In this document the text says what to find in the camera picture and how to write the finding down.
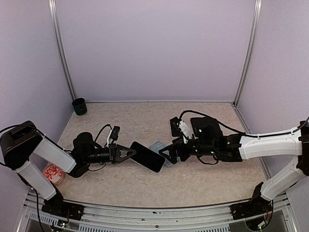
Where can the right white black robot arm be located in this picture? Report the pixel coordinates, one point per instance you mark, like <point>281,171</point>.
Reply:
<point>206,138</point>

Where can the left aluminium frame post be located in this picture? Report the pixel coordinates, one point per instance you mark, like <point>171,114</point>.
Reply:
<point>60,48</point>

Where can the red white round dish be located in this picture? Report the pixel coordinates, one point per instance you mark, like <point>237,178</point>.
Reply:
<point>53,174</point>

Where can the front aluminium rail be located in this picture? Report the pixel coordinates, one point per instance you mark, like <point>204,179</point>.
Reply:
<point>104,218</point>

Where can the large black smartphone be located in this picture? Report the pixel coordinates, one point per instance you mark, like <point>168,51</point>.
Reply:
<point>198,123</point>

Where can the right aluminium frame post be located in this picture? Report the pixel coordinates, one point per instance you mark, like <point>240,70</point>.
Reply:
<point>249,52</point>

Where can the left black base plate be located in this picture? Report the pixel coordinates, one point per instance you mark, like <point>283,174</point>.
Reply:
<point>58,207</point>

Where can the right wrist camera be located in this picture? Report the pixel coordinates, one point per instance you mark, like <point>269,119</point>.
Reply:
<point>185,131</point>

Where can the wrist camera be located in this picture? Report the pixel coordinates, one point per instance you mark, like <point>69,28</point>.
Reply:
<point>113,135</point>
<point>185,131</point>

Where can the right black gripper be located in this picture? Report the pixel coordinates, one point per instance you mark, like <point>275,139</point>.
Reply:
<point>178,145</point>

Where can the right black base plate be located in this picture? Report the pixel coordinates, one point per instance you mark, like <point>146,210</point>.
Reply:
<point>256,205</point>

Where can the light blue phone case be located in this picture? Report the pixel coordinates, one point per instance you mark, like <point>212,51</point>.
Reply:
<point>156,147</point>

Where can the dark green cup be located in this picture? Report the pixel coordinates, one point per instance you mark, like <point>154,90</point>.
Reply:
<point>79,106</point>

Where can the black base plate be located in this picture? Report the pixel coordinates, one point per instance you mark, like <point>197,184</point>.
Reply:
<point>256,205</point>
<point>58,207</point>

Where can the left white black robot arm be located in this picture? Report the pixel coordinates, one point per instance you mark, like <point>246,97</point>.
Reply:
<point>19,142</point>

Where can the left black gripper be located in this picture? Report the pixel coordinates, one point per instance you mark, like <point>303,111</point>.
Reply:
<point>118,148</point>

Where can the aluminium frame post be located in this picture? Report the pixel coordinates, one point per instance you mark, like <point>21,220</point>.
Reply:
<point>249,52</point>
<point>60,48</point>

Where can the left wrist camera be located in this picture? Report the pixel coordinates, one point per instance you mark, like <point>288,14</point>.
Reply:
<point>113,135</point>

